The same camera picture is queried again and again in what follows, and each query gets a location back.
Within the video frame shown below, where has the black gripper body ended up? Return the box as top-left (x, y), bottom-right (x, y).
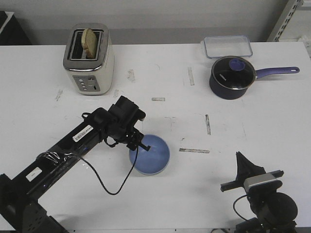
top-left (220, 167), bottom-right (284, 194)
top-left (107, 96), bottom-right (146, 143)

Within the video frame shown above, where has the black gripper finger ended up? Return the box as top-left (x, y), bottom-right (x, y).
top-left (243, 156), bottom-right (265, 175)
top-left (138, 138), bottom-right (150, 151)
top-left (126, 138), bottom-right (139, 150)
top-left (236, 151), bottom-right (244, 181)

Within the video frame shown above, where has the blue bowl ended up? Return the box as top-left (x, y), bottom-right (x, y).
top-left (134, 134), bottom-right (170, 175)

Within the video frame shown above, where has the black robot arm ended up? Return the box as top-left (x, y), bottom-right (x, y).
top-left (221, 151), bottom-right (298, 233)
top-left (0, 96), bottom-right (150, 233)

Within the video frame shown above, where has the cream and chrome toaster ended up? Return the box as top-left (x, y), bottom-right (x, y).
top-left (63, 23), bottom-right (115, 96)

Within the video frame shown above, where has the slice of toast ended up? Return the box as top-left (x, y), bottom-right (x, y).
top-left (81, 28), bottom-right (98, 59)

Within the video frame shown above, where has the dark blue saucepan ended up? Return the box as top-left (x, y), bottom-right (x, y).
top-left (209, 56), bottom-right (300, 100)

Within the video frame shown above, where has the glass pot lid blue knob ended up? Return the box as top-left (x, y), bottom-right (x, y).
top-left (211, 56), bottom-right (256, 90)

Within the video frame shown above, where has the clear plastic food container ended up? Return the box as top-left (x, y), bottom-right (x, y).
top-left (201, 35), bottom-right (253, 59)

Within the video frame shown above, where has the white slotted shelf upright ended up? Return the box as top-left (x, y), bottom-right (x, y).
top-left (267, 0), bottom-right (311, 42)

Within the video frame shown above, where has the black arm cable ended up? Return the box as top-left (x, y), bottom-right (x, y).
top-left (232, 195), bottom-right (251, 221)
top-left (80, 135), bottom-right (140, 195)

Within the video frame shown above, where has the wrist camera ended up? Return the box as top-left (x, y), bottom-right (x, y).
top-left (243, 173), bottom-right (278, 192)

